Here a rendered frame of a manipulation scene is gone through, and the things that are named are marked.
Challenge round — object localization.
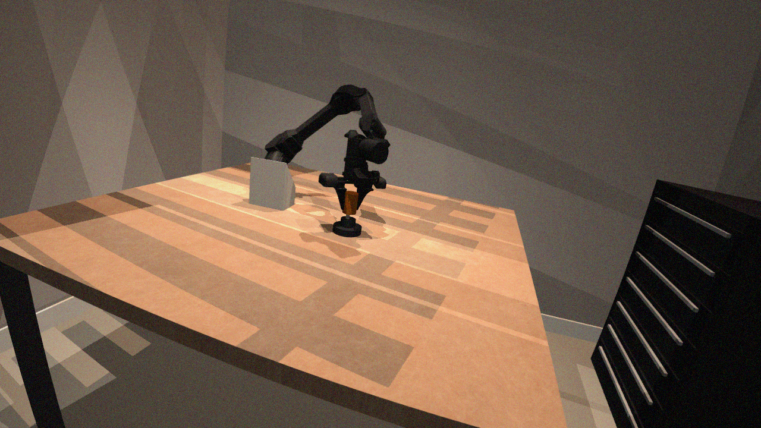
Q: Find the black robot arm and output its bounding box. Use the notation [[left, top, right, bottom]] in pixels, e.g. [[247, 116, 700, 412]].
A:
[[265, 84, 390, 189]]

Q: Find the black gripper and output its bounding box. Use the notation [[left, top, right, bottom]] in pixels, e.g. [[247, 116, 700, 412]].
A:
[[319, 155, 386, 210]]

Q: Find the grey round pedestal with d-shaped shaft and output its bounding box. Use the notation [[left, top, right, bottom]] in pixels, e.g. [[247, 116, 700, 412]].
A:
[[332, 215, 361, 237]]

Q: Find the orange knob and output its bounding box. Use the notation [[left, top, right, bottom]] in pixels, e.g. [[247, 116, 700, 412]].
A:
[[342, 191, 359, 215]]

